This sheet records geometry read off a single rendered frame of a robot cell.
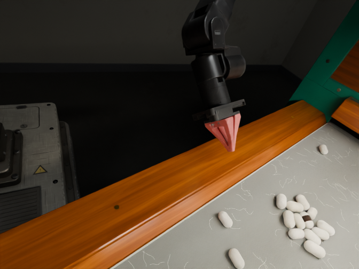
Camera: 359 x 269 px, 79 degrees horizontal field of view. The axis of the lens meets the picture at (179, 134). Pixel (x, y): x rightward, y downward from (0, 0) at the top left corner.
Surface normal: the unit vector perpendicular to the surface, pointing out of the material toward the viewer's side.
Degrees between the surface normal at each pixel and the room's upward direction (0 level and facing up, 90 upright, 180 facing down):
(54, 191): 0
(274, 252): 0
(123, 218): 0
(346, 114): 90
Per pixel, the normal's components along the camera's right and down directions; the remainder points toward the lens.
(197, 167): 0.22, -0.72
